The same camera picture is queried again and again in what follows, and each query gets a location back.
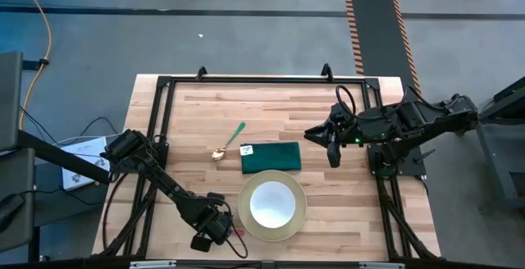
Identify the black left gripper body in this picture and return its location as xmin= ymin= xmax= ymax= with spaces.
xmin=189 ymin=191 xmax=231 ymax=254

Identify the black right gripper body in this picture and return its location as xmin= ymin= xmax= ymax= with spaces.
xmin=326 ymin=101 xmax=362 ymax=168

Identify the white ceramic bowl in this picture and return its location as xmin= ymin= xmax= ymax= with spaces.
xmin=249 ymin=180 xmax=297 ymax=230

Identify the gold spoon with green handle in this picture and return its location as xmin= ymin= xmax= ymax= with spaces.
xmin=211 ymin=121 xmax=247 ymax=162

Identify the beige round plate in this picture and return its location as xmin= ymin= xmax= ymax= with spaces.
xmin=237 ymin=169 xmax=308 ymax=244

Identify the green folded cloth napkin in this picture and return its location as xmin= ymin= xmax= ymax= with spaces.
xmin=240 ymin=141 xmax=303 ymax=176

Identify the black orange-edged floor mat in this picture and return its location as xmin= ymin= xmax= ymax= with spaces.
xmin=344 ymin=0 xmax=422 ymax=94

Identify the white printed box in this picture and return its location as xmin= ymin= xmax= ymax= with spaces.
xmin=60 ymin=135 xmax=112 ymax=192

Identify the black slanted beam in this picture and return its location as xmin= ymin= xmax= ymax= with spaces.
xmin=16 ymin=129 xmax=112 ymax=185

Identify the dark metal stand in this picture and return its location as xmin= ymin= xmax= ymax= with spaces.
xmin=475 ymin=75 xmax=525 ymax=211

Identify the black floor tape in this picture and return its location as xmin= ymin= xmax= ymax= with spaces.
xmin=0 ymin=4 xmax=525 ymax=21

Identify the dark grey flat panel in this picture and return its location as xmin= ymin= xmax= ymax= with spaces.
xmin=0 ymin=50 xmax=25 ymax=152
xmin=0 ymin=147 xmax=37 ymax=254

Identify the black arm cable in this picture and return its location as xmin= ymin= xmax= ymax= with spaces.
xmin=222 ymin=202 xmax=250 ymax=260
xmin=101 ymin=169 xmax=125 ymax=253
xmin=334 ymin=83 xmax=358 ymax=117

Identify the silver frame bracket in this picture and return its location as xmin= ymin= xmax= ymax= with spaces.
xmin=358 ymin=262 xmax=406 ymax=269
xmin=130 ymin=260 xmax=177 ymax=269

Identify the black aluminium table frame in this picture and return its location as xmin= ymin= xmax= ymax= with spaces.
xmin=92 ymin=74 xmax=443 ymax=269

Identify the black floor cable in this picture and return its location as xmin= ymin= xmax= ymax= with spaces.
xmin=18 ymin=104 xmax=121 ymax=147

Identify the yellow cable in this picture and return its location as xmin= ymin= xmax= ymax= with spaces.
xmin=15 ymin=0 xmax=53 ymax=131

